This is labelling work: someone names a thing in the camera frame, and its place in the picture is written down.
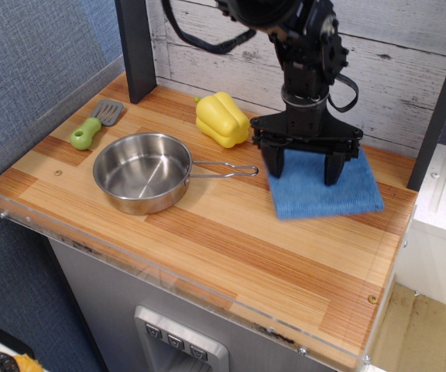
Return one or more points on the clear acrylic guard rail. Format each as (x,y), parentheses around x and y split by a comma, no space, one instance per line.
(75,304)

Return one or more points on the dark grey left post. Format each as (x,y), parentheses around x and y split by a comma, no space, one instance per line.
(133,25)

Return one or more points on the green handled grey spatula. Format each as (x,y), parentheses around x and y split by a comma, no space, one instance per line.
(105,113)

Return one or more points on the dark grey right post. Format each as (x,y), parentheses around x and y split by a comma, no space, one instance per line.
(430,142)

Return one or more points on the blue microfiber cloth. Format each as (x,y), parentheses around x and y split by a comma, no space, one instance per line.
(300,191)

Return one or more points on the dark grey post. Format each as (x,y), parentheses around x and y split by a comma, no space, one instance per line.
(430,142)
(133,25)

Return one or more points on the stainless steel pan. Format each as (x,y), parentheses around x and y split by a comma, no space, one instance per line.
(146,173)

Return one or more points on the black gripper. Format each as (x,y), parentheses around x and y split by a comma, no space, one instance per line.
(310,128)

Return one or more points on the grey cabinet with button panel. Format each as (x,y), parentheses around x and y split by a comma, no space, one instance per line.
(140,326)

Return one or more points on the yellow toy bell pepper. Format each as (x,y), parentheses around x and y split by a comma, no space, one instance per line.
(219,117)

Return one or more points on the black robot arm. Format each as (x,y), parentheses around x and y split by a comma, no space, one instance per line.
(308,47)

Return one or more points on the yellow object bottom left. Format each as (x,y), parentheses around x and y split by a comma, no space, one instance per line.
(27,364)

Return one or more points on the white ridged side appliance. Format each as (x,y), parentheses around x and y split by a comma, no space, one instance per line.
(421,264)

